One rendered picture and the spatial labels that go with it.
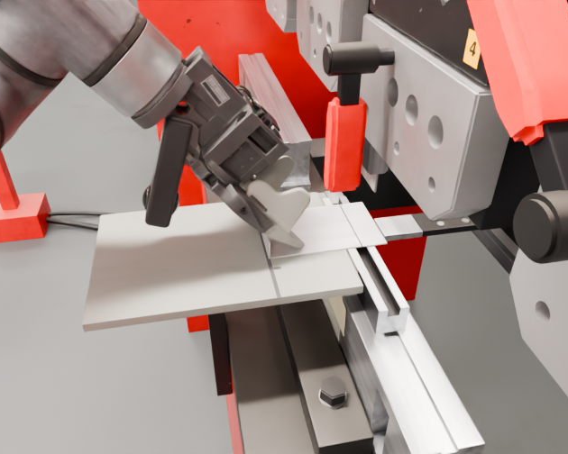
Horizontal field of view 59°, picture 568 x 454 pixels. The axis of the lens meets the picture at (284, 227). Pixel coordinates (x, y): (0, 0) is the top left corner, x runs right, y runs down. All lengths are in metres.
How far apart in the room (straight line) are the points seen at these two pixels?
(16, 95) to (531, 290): 0.39
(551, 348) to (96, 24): 0.36
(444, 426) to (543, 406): 1.37
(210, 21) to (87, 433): 1.19
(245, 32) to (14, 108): 0.94
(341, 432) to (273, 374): 0.12
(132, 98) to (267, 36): 0.93
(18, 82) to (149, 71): 0.10
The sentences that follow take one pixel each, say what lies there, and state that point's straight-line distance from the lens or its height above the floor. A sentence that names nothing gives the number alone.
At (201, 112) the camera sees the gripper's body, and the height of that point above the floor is 1.15.
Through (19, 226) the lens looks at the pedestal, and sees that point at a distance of 2.47.
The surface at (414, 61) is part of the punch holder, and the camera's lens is 0.29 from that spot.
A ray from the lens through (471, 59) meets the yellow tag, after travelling 0.25.
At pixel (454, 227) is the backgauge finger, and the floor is 1.00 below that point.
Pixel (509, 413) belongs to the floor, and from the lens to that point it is 1.75.
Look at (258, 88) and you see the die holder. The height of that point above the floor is 0.97.
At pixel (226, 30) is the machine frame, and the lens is 1.33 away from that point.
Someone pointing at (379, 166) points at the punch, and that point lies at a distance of 0.48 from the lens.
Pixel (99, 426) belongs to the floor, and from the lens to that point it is 1.68.
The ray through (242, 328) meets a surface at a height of 0.87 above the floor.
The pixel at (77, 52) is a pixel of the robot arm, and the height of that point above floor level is 1.22.
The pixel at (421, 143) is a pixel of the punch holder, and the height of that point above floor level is 1.21.
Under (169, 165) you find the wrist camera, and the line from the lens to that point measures 0.48.
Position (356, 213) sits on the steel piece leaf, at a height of 1.00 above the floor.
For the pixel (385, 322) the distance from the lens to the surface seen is 0.49.
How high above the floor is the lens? 1.33
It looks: 35 degrees down
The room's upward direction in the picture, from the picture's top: straight up
